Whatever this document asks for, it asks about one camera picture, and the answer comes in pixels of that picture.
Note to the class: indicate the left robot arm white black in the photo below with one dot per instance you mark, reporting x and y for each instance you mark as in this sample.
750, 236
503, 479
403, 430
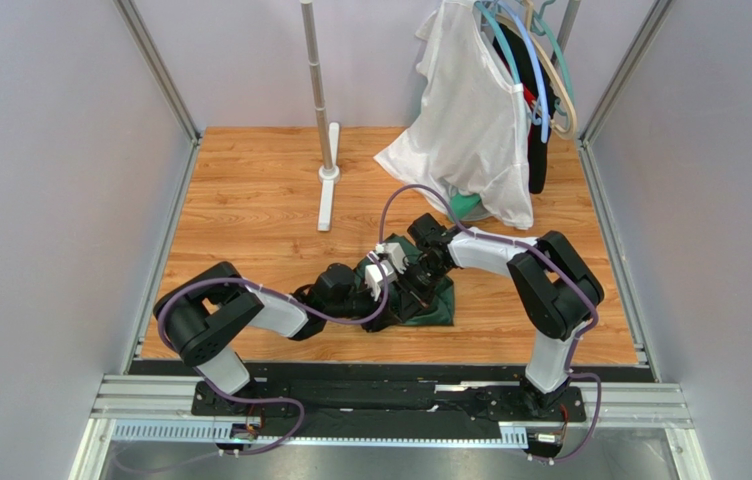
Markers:
200, 319

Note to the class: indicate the silver rack pole right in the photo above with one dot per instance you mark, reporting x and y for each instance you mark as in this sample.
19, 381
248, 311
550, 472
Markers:
567, 23

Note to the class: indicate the beige wooden hanger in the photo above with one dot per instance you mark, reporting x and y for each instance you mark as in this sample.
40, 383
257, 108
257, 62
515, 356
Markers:
523, 19

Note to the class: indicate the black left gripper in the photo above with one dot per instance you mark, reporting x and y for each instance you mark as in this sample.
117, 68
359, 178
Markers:
381, 321

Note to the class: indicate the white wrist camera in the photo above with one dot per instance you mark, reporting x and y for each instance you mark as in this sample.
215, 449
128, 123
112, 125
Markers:
378, 277
392, 257

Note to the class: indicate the teal plastic hanger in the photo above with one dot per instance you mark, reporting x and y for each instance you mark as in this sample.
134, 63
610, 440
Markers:
542, 81

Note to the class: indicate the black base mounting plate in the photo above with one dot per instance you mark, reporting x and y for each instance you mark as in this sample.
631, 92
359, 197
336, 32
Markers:
386, 401

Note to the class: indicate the silver rack pole left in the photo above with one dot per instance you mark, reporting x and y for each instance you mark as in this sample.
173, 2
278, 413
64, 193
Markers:
322, 122

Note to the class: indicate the dark green cloth napkin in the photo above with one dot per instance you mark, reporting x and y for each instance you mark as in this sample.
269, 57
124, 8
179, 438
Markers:
404, 308

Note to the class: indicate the teal object under garment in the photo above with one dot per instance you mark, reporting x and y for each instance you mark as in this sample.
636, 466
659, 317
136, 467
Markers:
467, 208

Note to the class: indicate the silver rack pole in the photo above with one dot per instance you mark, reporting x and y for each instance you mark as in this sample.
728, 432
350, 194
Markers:
322, 122
567, 23

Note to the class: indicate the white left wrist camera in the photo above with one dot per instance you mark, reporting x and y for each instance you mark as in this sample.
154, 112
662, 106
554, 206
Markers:
378, 277

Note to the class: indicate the white garment on rack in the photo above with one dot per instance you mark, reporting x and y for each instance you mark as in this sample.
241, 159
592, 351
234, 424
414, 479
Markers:
470, 137

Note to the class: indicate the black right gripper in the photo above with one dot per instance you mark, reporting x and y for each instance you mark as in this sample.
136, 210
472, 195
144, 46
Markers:
412, 282

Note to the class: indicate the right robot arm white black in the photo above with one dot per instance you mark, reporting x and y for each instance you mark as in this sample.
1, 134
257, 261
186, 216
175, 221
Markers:
558, 291

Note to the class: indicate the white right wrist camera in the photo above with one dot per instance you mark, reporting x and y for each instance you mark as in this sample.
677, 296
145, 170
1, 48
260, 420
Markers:
392, 257

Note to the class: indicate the white rack base foot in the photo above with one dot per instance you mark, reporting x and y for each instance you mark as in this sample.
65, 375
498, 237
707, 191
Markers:
329, 178

